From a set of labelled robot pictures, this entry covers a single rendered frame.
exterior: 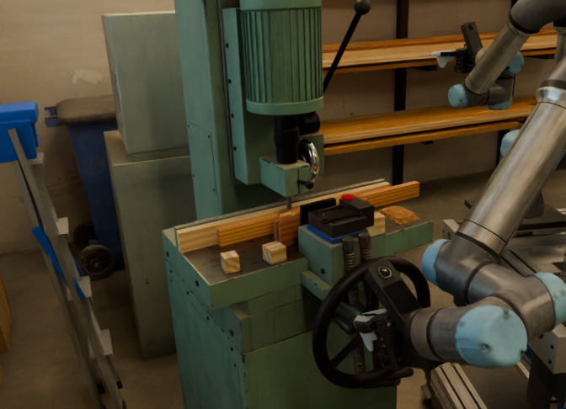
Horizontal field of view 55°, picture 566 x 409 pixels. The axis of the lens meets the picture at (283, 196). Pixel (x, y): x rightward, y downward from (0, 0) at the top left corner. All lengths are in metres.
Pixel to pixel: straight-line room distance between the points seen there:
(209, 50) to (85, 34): 2.19
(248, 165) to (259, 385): 0.52
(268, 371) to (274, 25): 0.75
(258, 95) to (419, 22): 3.11
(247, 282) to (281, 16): 0.55
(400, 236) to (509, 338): 0.65
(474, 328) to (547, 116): 0.37
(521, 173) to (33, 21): 3.01
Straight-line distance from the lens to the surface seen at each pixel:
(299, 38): 1.16
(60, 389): 2.48
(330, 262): 1.12
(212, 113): 1.39
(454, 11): 4.40
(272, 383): 1.32
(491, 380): 2.03
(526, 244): 1.74
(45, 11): 3.51
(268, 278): 1.17
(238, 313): 1.20
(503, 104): 1.93
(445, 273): 0.88
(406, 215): 1.39
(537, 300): 0.80
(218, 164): 1.42
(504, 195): 0.89
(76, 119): 2.92
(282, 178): 1.25
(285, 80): 1.16
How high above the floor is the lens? 1.43
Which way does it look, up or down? 20 degrees down
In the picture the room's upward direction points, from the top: 3 degrees counter-clockwise
